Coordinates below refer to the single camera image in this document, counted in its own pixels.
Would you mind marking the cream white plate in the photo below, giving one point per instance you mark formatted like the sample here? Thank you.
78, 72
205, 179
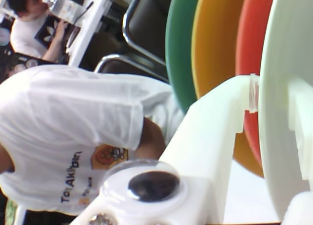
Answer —
276, 112

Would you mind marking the orange plate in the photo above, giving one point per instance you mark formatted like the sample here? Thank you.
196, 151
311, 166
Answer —
254, 34

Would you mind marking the blue-green plate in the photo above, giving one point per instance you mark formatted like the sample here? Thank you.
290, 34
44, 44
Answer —
181, 51

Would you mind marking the yellow plate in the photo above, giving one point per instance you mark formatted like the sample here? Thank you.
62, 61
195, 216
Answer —
215, 39

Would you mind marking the person with logo shirt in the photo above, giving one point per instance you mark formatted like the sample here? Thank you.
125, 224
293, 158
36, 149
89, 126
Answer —
27, 34

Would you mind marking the person in white T-shirt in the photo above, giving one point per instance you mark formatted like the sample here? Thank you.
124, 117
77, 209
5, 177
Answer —
61, 124

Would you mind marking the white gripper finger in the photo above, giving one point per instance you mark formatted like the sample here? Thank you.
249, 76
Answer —
207, 137
303, 137

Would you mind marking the googly eye sticker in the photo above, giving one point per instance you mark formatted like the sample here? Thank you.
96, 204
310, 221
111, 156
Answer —
152, 186

